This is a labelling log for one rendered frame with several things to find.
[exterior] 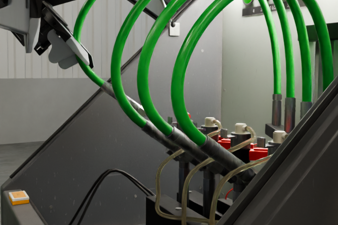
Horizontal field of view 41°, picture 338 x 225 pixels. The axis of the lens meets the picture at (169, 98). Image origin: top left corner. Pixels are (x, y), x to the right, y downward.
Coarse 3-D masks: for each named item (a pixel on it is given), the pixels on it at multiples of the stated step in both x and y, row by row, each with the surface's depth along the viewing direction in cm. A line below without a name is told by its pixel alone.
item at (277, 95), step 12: (264, 0) 84; (84, 12) 81; (264, 12) 84; (276, 36) 84; (276, 48) 84; (276, 60) 85; (84, 72) 82; (276, 72) 85; (276, 84) 85; (276, 96) 85
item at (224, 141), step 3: (219, 141) 69; (222, 141) 69; (225, 141) 69; (228, 141) 69; (222, 144) 69; (225, 144) 69; (228, 144) 69; (252, 144) 68; (225, 147) 69; (228, 147) 69; (252, 147) 68
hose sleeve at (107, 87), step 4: (104, 84) 82; (108, 84) 82; (104, 88) 82; (108, 88) 82; (112, 88) 82; (108, 92) 82; (112, 92) 82; (112, 96) 83; (128, 96) 83; (128, 100) 83; (132, 100) 83; (132, 104) 83; (136, 104) 83; (136, 108) 83
